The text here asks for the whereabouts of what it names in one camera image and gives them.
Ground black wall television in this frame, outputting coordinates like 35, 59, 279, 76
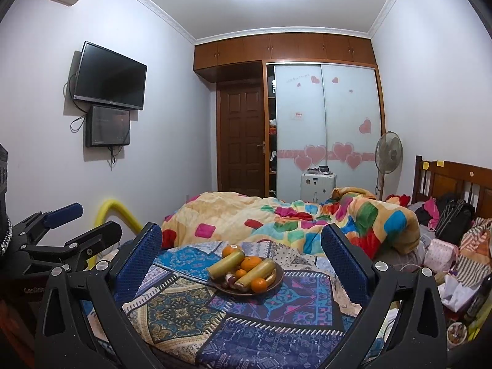
73, 41, 148, 111

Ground dark bottle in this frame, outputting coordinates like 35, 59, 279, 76
463, 284, 490, 328

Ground black bag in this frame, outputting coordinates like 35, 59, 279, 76
434, 194, 476, 246

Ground standing fan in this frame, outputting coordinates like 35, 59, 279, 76
375, 131, 403, 200

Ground small black wall monitor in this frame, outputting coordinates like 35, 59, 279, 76
85, 105, 130, 147

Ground pink bag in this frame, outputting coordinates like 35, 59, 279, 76
428, 238, 459, 272

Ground wooden overhead cabinets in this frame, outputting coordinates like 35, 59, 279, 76
193, 33, 376, 82

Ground dark round plate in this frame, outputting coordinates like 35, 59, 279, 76
208, 256, 285, 296

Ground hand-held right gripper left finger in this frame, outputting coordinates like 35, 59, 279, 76
34, 222, 168, 369

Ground magenta cloth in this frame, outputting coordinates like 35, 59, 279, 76
422, 198, 441, 231

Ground yellow sugarcane piece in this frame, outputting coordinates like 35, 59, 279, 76
207, 250, 246, 279
234, 259, 276, 292

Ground red cloth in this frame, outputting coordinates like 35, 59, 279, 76
384, 194, 413, 209

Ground colourful checked blanket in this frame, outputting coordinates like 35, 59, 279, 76
161, 187, 421, 260

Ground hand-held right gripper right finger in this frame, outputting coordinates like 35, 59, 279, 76
320, 222, 450, 369

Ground sliding wardrobe with pink hearts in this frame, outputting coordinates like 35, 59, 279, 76
263, 61, 386, 204

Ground white paper bag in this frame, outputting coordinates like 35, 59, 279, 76
442, 277, 486, 313

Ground brown wooden door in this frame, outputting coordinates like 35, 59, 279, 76
216, 79, 267, 197

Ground striped cloth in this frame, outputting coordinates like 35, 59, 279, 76
457, 217, 492, 289

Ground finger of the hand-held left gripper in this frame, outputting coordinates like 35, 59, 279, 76
17, 220, 124, 277
11, 202, 84, 252

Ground blue patterned cloth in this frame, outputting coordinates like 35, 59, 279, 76
122, 240, 364, 369

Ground wooden bed headboard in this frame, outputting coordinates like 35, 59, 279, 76
411, 156, 492, 220

